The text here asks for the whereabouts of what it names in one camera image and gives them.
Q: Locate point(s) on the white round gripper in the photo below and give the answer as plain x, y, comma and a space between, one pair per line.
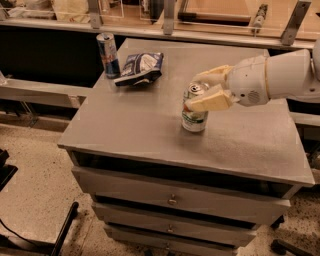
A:
248, 81

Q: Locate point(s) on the white green 7up can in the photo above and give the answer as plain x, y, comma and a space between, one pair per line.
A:
194, 121

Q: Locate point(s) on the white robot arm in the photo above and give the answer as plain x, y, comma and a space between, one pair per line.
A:
294, 75

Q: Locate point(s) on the blue silver Red Bull can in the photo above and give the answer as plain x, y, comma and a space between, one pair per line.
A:
108, 53

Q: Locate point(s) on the blue white snack bag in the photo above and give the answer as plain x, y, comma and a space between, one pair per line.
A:
141, 69

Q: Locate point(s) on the top grey drawer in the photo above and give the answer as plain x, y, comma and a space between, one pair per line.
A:
224, 203

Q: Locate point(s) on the grey drawer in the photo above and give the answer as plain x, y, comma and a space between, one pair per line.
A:
174, 225
167, 242
224, 203

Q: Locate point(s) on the grey drawer cabinet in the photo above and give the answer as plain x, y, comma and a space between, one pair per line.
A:
138, 130

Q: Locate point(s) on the middle grey drawer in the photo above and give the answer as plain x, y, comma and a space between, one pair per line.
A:
174, 225

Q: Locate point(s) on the bottom grey drawer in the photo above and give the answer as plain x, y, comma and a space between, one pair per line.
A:
167, 242

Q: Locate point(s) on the black chair leg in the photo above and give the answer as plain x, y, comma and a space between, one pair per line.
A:
72, 214

